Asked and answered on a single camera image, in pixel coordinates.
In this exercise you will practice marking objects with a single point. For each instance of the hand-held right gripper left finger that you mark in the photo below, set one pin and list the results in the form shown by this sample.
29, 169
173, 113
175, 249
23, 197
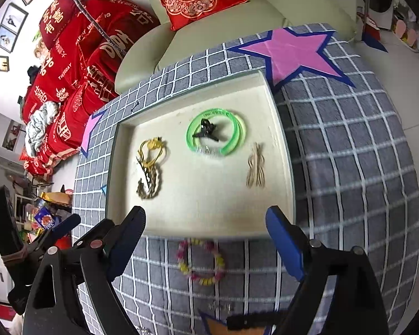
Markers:
125, 247

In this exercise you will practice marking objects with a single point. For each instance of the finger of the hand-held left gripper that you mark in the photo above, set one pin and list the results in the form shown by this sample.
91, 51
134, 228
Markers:
64, 228

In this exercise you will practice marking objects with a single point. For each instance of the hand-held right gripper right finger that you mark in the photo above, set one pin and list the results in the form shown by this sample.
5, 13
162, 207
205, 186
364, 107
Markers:
282, 240

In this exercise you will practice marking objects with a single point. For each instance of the beige hair pins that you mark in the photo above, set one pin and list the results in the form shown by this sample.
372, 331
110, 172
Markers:
255, 171

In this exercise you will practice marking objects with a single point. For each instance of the shallow grey cardboard tray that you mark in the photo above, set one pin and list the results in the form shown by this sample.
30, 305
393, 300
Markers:
195, 199

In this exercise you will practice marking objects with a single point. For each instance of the black claw hair clip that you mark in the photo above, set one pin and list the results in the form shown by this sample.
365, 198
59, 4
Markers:
206, 127

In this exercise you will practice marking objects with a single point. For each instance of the green plastic bangles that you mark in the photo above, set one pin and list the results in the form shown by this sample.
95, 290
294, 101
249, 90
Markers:
214, 112

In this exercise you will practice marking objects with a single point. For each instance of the blue snack packet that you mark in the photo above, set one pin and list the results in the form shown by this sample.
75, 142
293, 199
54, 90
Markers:
45, 220

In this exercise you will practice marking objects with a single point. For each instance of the black hair comb clip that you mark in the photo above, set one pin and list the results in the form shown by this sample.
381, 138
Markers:
248, 321

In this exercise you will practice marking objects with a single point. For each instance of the grey checked star tablecloth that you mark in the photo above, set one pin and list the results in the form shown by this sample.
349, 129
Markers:
352, 181

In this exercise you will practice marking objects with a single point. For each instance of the grey crumpled clothes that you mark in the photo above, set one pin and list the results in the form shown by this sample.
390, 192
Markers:
38, 125

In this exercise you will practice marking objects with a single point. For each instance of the red covered sofa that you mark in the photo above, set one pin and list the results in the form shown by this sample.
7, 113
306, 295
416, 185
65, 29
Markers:
76, 87

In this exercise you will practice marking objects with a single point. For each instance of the dark cloth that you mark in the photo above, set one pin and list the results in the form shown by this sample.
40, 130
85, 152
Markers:
33, 75

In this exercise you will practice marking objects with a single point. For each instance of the black framed photo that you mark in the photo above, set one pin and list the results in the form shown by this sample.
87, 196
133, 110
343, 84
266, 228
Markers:
14, 17
5, 38

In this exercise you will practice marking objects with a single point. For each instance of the gooseneck phone holder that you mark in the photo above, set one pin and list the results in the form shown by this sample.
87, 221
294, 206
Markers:
90, 19

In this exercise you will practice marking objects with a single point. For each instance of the red printed pillow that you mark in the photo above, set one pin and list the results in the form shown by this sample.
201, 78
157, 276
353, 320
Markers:
61, 17

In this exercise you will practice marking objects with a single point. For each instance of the pale green armchair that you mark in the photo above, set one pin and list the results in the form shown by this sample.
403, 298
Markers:
230, 28

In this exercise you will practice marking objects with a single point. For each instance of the red broom with dustpan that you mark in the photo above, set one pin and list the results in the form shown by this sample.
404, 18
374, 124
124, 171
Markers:
373, 38

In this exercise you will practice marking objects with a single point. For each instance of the pink slippers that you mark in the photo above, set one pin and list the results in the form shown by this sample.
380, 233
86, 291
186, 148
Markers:
405, 31

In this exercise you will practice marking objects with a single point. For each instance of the white washing machine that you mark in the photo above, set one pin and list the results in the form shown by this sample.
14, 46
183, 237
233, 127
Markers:
380, 3

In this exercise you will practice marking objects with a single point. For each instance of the small black picture frame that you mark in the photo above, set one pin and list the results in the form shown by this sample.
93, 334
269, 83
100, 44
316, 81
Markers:
2, 63

